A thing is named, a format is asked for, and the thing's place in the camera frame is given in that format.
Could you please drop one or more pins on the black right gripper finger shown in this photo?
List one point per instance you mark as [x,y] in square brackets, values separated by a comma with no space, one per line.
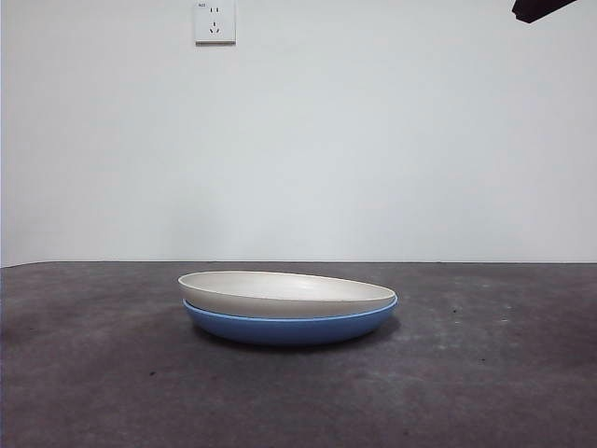
[536,9]

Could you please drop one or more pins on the blue round plate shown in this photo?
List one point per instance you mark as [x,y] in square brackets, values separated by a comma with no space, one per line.
[289,331]

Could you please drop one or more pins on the white wall socket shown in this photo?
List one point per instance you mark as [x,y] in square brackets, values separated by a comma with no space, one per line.
[214,23]

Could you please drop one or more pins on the white round plate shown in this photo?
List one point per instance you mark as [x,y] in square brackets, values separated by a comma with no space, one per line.
[261,303]

